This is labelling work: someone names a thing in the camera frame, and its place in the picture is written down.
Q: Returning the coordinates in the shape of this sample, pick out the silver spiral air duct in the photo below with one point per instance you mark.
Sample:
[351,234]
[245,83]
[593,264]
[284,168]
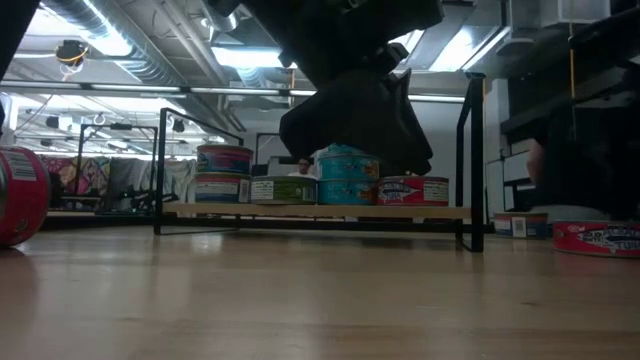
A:
[145,67]

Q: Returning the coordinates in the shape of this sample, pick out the grey hanging cloth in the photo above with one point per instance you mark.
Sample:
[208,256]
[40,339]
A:
[135,175]

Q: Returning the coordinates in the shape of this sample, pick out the long linear ceiling light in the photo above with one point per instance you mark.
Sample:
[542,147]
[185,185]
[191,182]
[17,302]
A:
[135,88]

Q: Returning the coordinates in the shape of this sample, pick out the green tuna can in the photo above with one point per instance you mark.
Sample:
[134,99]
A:
[282,191]

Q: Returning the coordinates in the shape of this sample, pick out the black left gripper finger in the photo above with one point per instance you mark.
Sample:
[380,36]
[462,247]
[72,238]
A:
[302,135]
[407,150]

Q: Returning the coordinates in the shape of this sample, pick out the silver round duct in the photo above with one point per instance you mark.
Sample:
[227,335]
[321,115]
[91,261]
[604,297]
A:
[222,20]

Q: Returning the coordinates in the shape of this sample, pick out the red tuna can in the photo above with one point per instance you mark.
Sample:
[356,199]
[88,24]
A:
[27,200]
[595,239]
[415,192]

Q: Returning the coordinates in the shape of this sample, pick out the wooden shelf black metal frame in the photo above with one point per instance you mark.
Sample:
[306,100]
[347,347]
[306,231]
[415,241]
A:
[300,211]

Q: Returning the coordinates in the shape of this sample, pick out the person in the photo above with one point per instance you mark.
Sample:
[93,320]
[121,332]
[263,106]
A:
[303,167]

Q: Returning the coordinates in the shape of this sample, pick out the black background metal frame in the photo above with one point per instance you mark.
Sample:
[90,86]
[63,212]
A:
[115,126]

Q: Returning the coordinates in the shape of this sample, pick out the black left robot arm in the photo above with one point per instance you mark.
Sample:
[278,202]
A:
[325,30]

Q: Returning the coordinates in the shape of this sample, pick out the teal yellowfin tuna can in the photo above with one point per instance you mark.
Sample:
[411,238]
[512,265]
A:
[345,151]
[345,168]
[345,193]

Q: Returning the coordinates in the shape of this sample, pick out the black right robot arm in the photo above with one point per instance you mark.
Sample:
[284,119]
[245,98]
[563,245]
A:
[615,27]

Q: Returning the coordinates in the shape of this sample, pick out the white monitor screen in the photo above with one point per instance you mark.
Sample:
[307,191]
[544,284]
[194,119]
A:
[515,166]

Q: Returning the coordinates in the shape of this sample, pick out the colourful patterned cloth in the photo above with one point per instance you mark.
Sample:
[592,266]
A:
[90,172]

